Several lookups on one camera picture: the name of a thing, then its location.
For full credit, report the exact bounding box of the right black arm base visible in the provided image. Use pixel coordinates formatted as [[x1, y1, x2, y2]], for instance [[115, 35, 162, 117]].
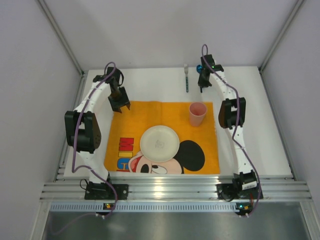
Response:
[[216, 170, 263, 202]]

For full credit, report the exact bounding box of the blue metallic spoon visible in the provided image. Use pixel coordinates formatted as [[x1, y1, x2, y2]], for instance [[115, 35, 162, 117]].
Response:
[[196, 64, 204, 94]]

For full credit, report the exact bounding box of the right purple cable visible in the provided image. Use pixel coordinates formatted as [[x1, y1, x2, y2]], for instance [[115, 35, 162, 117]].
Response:
[[201, 44, 262, 218]]

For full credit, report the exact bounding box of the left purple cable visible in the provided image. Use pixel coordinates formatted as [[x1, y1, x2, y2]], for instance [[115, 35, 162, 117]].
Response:
[[48, 62, 119, 236]]

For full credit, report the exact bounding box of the aluminium mounting rail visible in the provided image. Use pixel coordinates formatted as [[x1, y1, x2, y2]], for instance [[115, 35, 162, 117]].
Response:
[[40, 175, 312, 202]]

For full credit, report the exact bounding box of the perforated grey cable duct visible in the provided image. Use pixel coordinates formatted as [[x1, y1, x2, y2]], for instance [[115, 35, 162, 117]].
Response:
[[50, 201, 251, 213]]

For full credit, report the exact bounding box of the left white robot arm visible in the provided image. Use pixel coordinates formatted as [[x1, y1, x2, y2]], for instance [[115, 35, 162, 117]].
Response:
[[64, 66, 131, 184]]

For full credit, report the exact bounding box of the pink plastic cup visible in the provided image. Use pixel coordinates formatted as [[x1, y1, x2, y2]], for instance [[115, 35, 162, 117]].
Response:
[[189, 102, 207, 127]]

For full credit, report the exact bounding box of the cream round plate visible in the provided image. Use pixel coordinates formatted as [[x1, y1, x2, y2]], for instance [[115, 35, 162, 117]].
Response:
[[139, 125, 180, 163]]

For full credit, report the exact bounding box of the fork with teal handle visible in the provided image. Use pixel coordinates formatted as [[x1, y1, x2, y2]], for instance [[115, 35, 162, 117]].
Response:
[[184, 64, 189, 93]]

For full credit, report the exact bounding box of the purple cable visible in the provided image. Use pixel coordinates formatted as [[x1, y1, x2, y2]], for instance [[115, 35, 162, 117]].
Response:
[[201, 44, 262, 218], [48, 62, 119, 236]]

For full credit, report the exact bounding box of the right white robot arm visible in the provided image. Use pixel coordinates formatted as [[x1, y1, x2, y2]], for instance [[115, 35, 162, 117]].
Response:
[[198, 54, 259, 184]]

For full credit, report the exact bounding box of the orange cartoon mouse towel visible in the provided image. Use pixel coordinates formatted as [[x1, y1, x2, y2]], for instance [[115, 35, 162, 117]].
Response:
[[104, 101, 220, 175]]

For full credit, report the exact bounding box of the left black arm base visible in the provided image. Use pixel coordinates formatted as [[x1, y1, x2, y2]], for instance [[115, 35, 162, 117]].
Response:
[[84, 180, 129, 200]]

